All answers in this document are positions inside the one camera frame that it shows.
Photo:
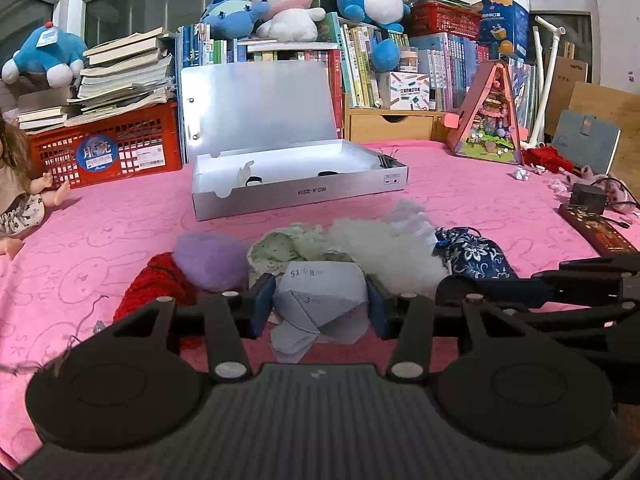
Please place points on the small pink plush toy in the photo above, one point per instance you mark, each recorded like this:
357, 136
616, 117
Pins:
620, 195

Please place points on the brown cardboard box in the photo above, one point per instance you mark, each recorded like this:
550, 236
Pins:
575, 70

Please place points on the purple fluffy pompom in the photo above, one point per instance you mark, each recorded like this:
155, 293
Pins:
210, 260

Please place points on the red knitted cloth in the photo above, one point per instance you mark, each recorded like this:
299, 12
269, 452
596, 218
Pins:
150, 285

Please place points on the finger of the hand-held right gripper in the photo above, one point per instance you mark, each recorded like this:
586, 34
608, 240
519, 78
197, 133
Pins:
525, 294
580, 269

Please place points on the green floral cloth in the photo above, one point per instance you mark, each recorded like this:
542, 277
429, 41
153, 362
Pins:
275, 250

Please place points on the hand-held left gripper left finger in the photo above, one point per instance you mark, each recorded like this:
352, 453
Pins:
262, 305

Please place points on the wooden drawer box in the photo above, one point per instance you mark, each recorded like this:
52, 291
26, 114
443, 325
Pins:
370, 127

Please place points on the white plastic pipe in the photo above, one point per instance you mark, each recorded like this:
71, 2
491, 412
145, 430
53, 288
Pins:
542, 100

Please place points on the red plastic crate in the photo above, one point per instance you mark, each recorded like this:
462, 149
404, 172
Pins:
150, 130

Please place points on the small white paper origami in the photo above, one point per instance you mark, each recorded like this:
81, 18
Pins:
521, 174

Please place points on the wooden board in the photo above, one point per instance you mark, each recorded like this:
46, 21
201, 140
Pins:
615, 105

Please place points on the black power adapter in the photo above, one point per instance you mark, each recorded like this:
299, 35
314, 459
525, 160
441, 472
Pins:
587, 199

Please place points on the red yarn bundle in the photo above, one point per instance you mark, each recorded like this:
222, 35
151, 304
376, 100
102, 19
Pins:
550, 157

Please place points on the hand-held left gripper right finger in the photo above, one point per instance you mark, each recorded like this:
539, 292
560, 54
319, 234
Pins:
375, 310

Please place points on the blue carton box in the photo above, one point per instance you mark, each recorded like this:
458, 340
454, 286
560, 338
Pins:
502, 30

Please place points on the black binder clips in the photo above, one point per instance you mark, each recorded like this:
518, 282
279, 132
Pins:
387, 161

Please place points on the grey file box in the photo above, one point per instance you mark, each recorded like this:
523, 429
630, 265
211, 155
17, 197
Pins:
260, 105

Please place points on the brown haired baby doll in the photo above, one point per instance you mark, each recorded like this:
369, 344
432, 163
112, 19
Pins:
15, 195

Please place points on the large blue round plush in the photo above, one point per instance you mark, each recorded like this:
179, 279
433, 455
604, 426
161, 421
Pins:
370, 0

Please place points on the row of upright books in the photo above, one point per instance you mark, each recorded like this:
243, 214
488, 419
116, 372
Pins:
360, 60

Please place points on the pink bunny print blanket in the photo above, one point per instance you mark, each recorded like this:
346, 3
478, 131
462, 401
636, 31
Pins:
125, 220

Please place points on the blue white elephant plush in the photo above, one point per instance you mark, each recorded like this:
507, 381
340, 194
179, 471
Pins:
45, 50

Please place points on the white pink frilly cloth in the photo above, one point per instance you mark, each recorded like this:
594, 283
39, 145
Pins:
415, 220

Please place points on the red plastic basket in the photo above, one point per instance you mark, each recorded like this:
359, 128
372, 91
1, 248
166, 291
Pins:
440, 17

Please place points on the white fluffy fur ball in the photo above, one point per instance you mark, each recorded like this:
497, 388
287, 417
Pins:
390, 255

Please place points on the stack of books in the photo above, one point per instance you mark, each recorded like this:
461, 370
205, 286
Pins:
125, 75

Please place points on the pink triangular miniature house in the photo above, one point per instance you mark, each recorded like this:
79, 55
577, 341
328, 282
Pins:
490, 125

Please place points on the grey tablet case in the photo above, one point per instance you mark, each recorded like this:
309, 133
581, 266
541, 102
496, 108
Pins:
585, 145

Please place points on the small blue plush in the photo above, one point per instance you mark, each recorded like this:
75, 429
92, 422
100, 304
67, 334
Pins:
230, 17

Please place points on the white colourful patterned box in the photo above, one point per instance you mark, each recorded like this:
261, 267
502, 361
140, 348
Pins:
405, 92

